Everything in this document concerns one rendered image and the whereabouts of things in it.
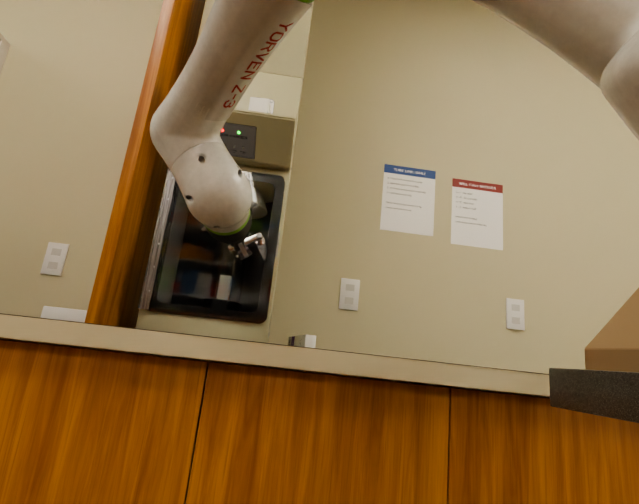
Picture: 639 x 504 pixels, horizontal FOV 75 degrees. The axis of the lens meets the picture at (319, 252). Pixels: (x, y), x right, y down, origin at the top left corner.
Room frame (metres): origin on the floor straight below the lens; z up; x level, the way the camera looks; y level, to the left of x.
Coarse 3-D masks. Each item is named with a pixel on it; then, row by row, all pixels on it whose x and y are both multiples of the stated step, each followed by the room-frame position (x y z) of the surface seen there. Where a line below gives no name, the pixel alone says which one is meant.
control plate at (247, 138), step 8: (224, 128) 0.96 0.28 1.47; (232, 128) 0.96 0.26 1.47; (240, 128) 0.95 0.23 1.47; (248, 128) 0.95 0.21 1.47; (256, 128) 0.95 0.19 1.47; (224, 136) 0.97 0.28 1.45; (232, 136) 0.97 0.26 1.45; (240, 136) 0.97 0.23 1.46; (248, 136) 0.97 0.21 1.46; (232, 144) 0.98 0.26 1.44; (240, 144) 0.98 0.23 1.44; (248, 144) 0.98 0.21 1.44; (232, 152) 1.00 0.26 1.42; (240, 152) 1.00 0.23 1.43; (248, 152) 1.00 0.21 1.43
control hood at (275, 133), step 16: (240, 112) 0.93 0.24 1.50; (256, 112) 0.93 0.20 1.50; (272, 128) 0.95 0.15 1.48; (288, 128) 0.95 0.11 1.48; (256, 144) 0.98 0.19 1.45; (272, 144) 0.98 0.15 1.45; (288, 144) 0.98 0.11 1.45; (240, 160) 1.02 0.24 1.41; (256, 160) 1.01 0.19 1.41; (272, 160) 1.01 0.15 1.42; (288, 160) 1.01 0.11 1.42
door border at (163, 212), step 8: (168, 176) 1.02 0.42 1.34; (168, 184) 1.02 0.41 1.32; (168, 192) 1.02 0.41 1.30; (168, 200) 1.02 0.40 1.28; (160, 208) 1.01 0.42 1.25; (168, 208) 1.02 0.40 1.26; (160, 216) 1.02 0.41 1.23; (160, 224) 1.02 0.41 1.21; (160, 232) 1.02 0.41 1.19; (160, 240) 1.02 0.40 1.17; (152, 248) 1.01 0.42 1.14; (160, 248) 1.02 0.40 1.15; (152, 256) 1.02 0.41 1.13; (152, 264) 1.02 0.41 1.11; (152, 272) 1.02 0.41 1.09; (152, 280) 1.02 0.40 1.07; (144, 288) 1.02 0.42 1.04; (152, 288) 1.02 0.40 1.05; (144, 296) 1.02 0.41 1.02; (144, 304) 1.02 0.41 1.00
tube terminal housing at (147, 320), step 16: (256, 80) 1.04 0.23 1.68; (272, 80) 1.04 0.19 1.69; (288, 80) 1.05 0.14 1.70; (256, 96) 1.04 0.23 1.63; (272, 96) 1.04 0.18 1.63; (288, 96) 1.05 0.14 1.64; (288, 112) 1.05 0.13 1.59; (288, 176) 1.05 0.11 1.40; (272, 288) 1.05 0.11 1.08; (272, 304) 1.09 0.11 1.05; (144, 320) 1.03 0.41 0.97; (160, 320) 1.03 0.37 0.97; (176, 320) 1.03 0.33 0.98; (192, 320) 1.04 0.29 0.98; (208, 320) 1.04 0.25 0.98; (224, 320) 1.04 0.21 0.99; (224, 336) 1.04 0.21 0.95; (240, 336) 1.05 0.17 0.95; (256, 336) 1.05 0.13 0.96
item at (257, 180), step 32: (256, 192) 1.03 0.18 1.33; (192, 224) 1.02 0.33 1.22; (256, 224) 1.03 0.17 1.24; (160, 256) 1.02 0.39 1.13; (192, 256) 1.02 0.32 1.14; (224, 256) 1.03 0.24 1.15; (256, 256) 1.03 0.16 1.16; (160, 288) 1.02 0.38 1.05; (192, 288) 1.03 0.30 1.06; (224, 288) 1.03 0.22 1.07; (256, 288) 1.03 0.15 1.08; (256, 320) 1.04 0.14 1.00
